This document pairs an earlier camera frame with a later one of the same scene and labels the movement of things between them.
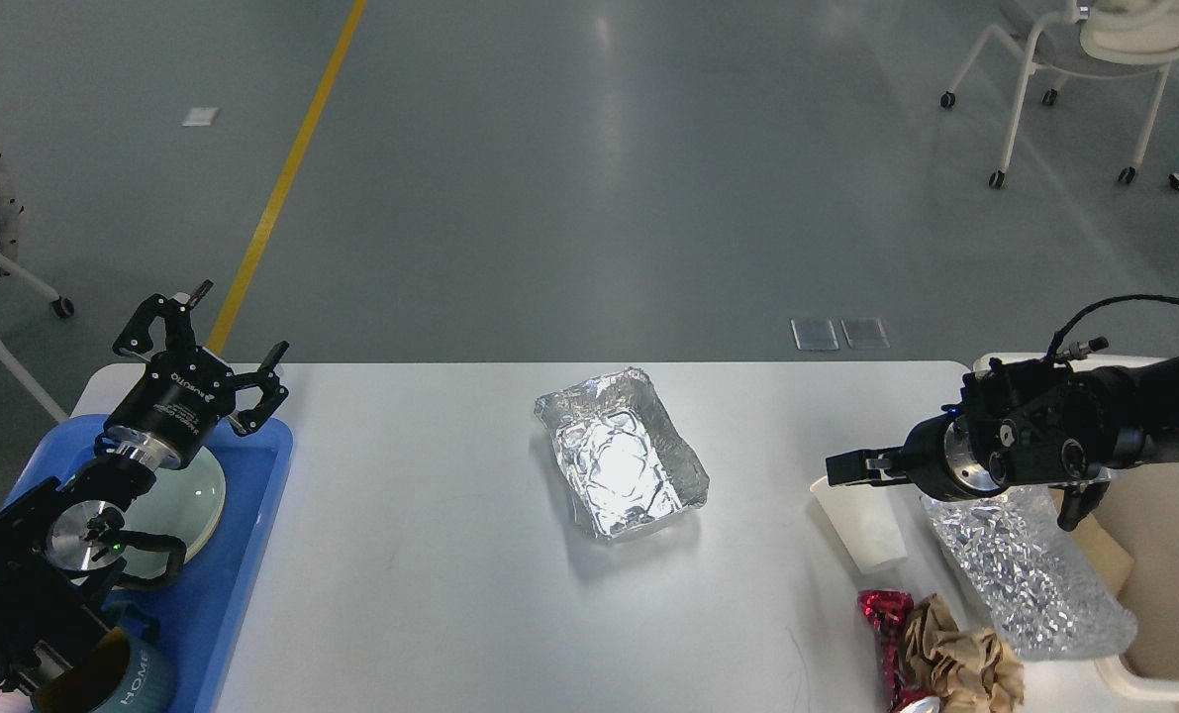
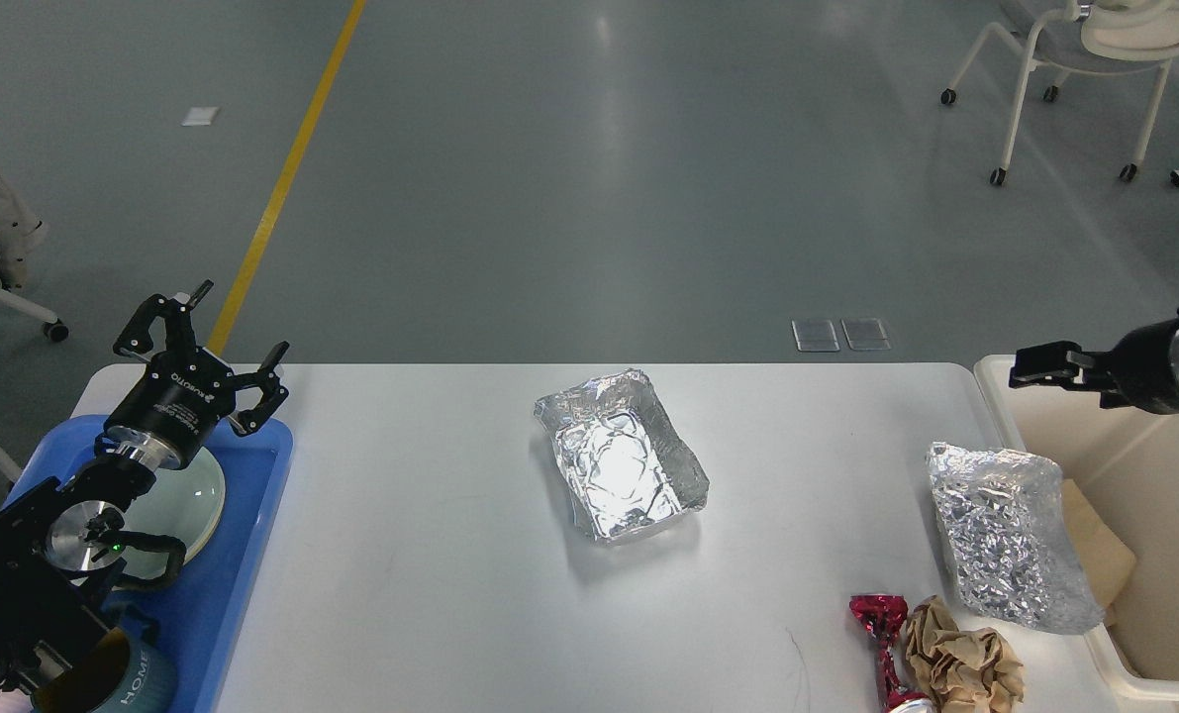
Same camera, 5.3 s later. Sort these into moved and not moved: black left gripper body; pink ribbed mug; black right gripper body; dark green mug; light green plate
Moved: black right gripper body
Not moved: pink ribbed mug; light green plate; dark green mug; black left gripper body
